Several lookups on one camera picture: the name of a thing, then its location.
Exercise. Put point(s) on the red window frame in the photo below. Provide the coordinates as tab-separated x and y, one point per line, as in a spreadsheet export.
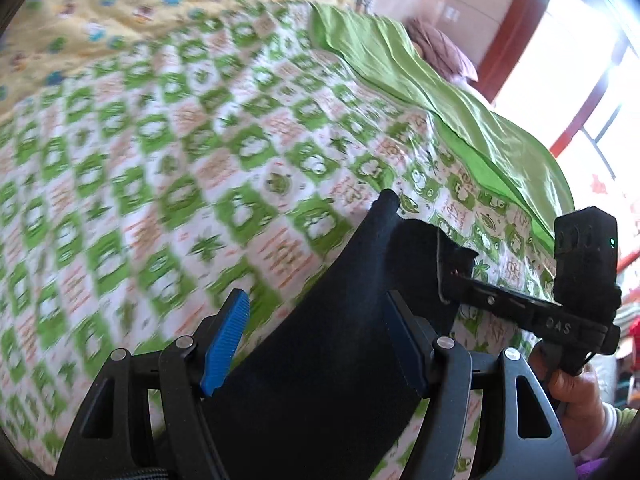
550	60

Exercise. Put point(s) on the dark navy pants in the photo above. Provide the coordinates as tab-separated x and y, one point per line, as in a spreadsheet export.
320	355

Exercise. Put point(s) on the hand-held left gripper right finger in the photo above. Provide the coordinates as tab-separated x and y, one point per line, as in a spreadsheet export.
400	337

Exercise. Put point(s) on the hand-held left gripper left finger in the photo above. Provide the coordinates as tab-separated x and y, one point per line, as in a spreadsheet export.
226	338

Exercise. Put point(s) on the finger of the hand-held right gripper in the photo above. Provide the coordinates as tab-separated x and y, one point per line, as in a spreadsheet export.
480	292

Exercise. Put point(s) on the person's right forearm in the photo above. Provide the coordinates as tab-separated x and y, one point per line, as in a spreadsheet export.
607	440

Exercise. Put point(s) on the green patterned bed sheet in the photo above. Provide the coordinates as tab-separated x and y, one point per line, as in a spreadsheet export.
175	160

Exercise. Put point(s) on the purple pillow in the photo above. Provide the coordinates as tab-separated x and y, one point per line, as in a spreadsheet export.
442	50

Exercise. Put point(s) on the person's right hand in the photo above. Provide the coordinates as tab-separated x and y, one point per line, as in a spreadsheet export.
567	390

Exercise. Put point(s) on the yellow printed quilt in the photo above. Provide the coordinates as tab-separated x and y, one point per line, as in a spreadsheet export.
125	15

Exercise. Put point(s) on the plain green blanket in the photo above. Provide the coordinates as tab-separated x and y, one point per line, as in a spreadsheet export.
425	95

